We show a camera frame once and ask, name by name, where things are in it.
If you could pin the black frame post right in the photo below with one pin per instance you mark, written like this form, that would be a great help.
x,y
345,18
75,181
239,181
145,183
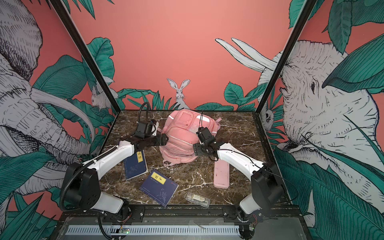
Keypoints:
x,y
299,25

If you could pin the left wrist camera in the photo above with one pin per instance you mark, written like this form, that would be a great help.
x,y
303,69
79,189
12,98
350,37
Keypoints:
x,y
145,130

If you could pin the clear plastic eraser box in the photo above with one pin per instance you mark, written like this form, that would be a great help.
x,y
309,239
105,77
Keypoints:
x,y
198,199

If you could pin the pink pencil case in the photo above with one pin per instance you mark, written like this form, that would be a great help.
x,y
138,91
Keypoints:
x,y
221,174

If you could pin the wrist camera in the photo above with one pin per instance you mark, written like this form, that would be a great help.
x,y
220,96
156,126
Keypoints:
x,y
205,136
145,130

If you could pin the dark blue book yellow label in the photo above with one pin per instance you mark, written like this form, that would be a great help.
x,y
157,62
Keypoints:
x,y
159,188

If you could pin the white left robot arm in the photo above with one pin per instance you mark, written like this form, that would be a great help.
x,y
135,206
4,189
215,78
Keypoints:
x,y
81,188

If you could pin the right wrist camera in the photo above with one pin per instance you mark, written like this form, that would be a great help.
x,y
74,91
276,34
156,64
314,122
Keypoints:
x,y
205,136

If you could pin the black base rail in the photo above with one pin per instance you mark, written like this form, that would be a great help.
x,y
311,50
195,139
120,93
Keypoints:
x,y
230,213

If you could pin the black frame post left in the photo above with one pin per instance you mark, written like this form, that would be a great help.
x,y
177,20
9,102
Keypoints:
x,y
67,21

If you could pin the pink student backpack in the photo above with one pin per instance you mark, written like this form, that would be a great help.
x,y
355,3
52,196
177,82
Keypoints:
x,y
181,128

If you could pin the dark blue book left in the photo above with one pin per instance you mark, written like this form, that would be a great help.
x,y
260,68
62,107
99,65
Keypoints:
x,y
135,165

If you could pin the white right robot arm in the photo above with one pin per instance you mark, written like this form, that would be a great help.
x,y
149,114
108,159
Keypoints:
x,y
266,181

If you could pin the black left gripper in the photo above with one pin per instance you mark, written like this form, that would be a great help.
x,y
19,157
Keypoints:
x,y
159,139

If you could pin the white ventilation grille strip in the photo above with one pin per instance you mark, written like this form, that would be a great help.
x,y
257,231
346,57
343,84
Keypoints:
x,y
141,230

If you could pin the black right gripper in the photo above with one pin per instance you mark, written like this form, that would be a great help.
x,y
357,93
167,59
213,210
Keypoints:
x,y
198,150

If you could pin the black frame post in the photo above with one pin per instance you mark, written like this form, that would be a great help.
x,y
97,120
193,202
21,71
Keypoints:
x,y
67,21
299,25

